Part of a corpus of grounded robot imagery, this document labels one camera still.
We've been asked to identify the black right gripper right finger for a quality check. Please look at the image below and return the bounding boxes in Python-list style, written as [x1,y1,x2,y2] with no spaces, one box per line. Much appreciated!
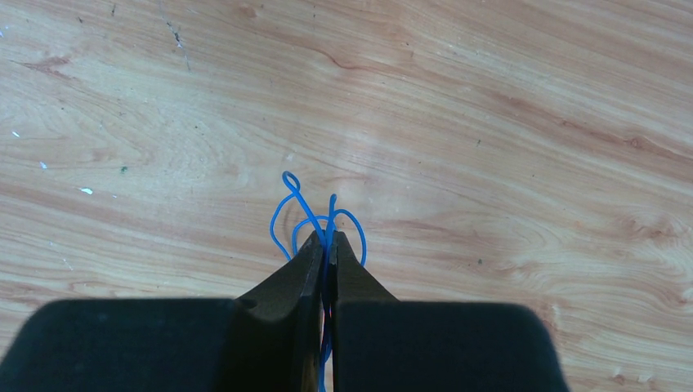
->
[329,232,568,391]

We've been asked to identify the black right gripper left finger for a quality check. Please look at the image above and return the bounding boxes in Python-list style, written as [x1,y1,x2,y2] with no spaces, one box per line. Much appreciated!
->
[1,234,323,391]

